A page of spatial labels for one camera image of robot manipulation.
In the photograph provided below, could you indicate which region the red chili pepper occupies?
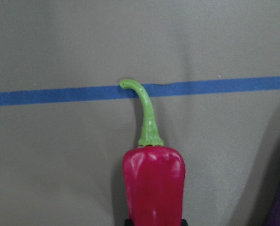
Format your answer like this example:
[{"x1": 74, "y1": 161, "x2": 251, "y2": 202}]
[{"x1": 119, "y1": 79, "x2": 186, "y2": 226}]

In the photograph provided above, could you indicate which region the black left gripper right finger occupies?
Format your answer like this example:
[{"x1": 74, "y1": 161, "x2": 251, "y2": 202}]
[{"x1": 181, "y1": 219, "x2": 188, "y2": 226}]

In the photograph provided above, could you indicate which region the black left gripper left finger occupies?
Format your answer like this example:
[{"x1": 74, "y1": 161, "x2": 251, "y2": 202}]
[{"x1": 124, "y1": 219, "x2": 132, "y2": 226}]

